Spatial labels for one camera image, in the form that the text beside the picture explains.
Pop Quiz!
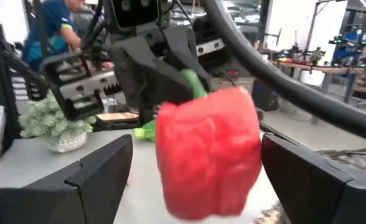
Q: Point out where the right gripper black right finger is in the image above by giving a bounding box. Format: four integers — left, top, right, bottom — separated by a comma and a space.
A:
260, 133, 366, 224

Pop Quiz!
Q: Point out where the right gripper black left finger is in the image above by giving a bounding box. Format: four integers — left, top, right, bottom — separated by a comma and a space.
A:
0, 134, 134, 224

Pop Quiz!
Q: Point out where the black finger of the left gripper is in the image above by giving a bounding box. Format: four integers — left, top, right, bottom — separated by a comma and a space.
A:
110, 35, 199, 124
162, 24, 215, 93

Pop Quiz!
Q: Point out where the green leaf bundle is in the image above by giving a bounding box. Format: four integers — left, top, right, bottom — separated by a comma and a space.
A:
132, 119, 157, 141

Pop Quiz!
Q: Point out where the red bell pepper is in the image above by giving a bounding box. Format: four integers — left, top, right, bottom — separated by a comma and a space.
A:
154, 68, 263, 221

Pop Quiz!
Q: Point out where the green potted plant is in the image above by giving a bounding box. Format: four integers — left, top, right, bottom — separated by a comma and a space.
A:
18, 93, 97, 154

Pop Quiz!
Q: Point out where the person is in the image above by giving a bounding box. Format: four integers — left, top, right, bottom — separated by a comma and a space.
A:
21, 0, 84, 72

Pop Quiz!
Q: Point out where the dark blue bin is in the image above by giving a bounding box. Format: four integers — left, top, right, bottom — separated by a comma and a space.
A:
251, 79, 279, 112

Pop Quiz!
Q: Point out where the small green background plant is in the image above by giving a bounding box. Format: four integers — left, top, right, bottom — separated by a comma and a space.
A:
309, 48, 326, 67

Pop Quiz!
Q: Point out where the wooden background table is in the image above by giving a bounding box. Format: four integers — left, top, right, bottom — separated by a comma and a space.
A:
271, 58, 366, 103

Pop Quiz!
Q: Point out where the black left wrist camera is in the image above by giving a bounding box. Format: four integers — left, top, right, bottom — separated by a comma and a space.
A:
110, 0, 161, 29

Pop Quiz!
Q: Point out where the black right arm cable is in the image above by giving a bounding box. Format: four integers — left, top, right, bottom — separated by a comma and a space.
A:
201, 0, 366, 144

